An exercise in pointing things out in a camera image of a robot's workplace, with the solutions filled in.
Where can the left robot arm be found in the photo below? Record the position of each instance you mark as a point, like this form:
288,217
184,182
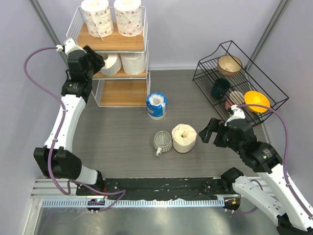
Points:
55,159

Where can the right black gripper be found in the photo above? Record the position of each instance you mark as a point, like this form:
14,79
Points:
212,126

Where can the white slotted cable duct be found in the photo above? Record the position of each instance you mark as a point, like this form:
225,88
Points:
100,203

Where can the blue paper roll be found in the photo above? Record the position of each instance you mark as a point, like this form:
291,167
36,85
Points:
156,105

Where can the pink mug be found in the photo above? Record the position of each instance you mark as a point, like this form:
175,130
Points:
234,98

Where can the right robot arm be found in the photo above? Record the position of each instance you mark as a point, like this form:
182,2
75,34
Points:
284,208

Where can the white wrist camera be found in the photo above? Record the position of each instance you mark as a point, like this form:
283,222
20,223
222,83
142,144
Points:
70,45
235,112

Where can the beige wrapped paper roll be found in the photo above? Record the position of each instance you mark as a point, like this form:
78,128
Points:
184,138

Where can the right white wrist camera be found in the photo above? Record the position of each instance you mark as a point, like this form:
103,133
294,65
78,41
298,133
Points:
235,112

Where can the black wire dish rack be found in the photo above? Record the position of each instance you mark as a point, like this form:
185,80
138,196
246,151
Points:
250,78

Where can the grey ribbed glass mug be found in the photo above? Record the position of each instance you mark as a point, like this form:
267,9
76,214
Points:
162,142

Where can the white wire three-tier shelf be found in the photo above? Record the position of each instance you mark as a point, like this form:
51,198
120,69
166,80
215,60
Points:
120,89

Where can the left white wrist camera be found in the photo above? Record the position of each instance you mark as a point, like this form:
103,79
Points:
70,45

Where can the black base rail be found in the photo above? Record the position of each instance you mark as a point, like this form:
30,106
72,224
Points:
164,189

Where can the tan ceramic bowl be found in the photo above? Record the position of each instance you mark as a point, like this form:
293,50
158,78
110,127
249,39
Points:
229,65

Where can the dark green mug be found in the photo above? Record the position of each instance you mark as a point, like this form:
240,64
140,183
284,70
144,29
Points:
220,88

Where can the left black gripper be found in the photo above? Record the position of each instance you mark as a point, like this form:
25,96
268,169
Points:
97,59

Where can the plain white paper roll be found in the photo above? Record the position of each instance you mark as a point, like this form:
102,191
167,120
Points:
133,63

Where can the orange bowl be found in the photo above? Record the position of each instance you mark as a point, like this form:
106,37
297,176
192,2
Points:
255,97

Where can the white patterned paper roll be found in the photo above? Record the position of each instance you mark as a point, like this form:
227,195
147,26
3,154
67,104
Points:
98,17

